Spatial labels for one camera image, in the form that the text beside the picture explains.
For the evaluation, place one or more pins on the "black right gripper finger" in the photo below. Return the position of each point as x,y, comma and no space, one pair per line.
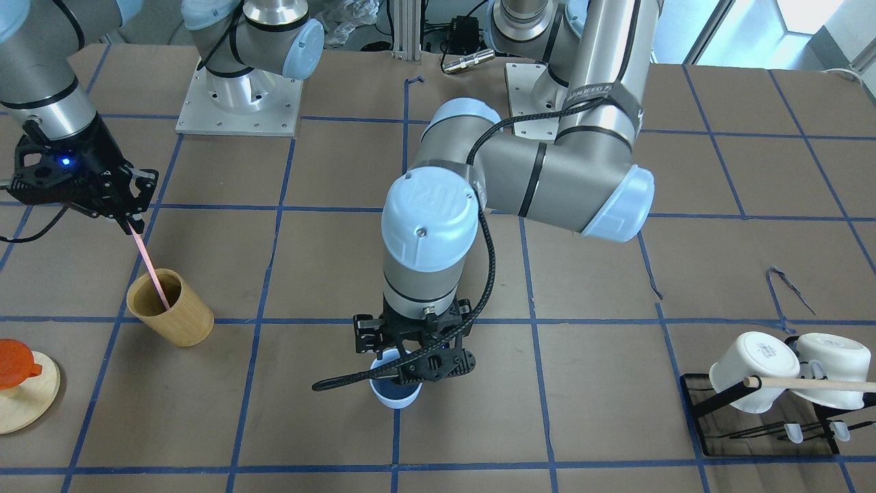
130,219

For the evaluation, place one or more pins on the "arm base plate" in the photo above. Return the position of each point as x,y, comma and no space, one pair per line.
255,104
531,90

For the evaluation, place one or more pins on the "black wire mug rack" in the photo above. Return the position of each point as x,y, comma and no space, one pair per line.
761,416

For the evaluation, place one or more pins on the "orange red mug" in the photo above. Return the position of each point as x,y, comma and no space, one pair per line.
17,364

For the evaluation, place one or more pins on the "white mug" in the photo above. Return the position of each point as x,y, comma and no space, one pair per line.
841,359
754,354

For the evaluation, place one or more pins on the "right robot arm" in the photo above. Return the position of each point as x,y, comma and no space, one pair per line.
233,38

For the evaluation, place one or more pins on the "white mug near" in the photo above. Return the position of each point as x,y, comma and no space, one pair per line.
754,354

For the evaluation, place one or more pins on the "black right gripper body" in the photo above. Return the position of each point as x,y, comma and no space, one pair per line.
98,152

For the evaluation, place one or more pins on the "black power adapter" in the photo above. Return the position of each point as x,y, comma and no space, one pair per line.
464,36

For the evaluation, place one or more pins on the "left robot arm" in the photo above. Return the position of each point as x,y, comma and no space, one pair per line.
570,166

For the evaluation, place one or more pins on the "silver cylinder connector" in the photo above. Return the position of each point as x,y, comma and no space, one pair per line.
468,61

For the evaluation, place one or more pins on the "pink chopstick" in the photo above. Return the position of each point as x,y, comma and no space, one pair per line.
150,269

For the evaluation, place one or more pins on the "aluminium frame post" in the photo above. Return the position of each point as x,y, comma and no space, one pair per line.
406,30

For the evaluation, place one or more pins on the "bamboo cylinder holder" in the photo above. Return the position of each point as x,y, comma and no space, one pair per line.
186,322

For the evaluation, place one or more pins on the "light blue plastic cup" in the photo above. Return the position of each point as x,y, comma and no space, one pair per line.
392,395

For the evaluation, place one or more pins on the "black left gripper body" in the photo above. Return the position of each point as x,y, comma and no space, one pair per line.
367,335

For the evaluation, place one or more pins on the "white mug far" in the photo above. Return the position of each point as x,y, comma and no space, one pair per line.
841,359

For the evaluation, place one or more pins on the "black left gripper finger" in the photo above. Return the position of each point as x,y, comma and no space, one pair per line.
442,364
369,333

